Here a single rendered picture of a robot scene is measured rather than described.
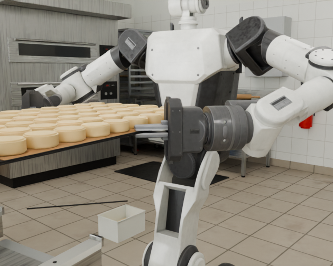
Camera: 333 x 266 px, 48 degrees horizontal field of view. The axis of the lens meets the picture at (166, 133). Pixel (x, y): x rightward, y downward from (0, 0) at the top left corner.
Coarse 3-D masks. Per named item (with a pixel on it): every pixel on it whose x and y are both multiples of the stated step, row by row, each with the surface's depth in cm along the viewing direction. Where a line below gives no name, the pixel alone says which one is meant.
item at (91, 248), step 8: (88, 240) 68; (96, 240) 68; (72, 248) 65; (80, 248) 65; (88, 248) 65; (96, 248) 67; (56, 256) 62; (64, 256) 62; (72, 256) 62; (80, 256) 63; (88, 256) 65; (96, 256) 67; (40, 264) 60; (48, 264) 60; (56, 264) 60; (64, 264) 60; (72, 264) 62; (80, 264) 64; (88, 264) 65; (96, 264) 67
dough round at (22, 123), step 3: (6, 123) 65; (9, 123) 65; (12, 123) 65; (15, 123) 65; (18, 123) 65; (21, 123) 65; (24, 123) 65; (27, 123) 65; (30, 123) 66; (33, 123) 67; (6, 126) 65; (9, 126) 64; (12, 126) 64; (15, 126) 64; (18, 126) 64; (21, 126) 64; (24, 126) 65; (27, 126) 65
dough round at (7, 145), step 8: (0, 136) 52; (8, 136) 52; (16, 136) 52; (0, 144) 48; (8, 144) 49; (16, 144) 49; (24, 144) 51; (0, 152) 48; (8, 152) 49; (16, 152) 49; (24, 152) 51
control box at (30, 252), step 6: (6, 240) 82; (6, 246) 79; (12, 246) 79; (18, 246) 79; (24, 246) 79; (18, 252) 77; (24, 252) 77; (30, 252) 77; (36, 252) 77; (42, 252) 77; (36, 258) 74; (42, 258) 74; (48, 258) 74
